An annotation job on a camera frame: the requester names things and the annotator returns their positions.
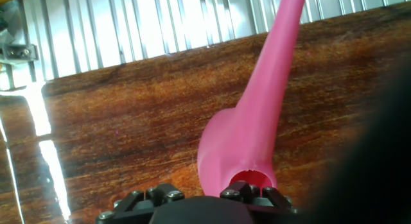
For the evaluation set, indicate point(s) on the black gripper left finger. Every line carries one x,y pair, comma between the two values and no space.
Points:
128,211

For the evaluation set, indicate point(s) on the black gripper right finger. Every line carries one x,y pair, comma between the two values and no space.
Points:
266,201

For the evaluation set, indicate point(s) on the pink plastic watering can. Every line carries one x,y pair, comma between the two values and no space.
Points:
250,127

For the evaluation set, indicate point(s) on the glossy wood grain board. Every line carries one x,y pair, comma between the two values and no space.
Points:
128,121

